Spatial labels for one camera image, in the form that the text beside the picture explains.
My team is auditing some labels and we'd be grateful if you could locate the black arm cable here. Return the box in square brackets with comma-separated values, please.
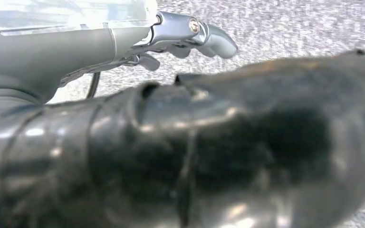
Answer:
[86, 71, 101, 100]

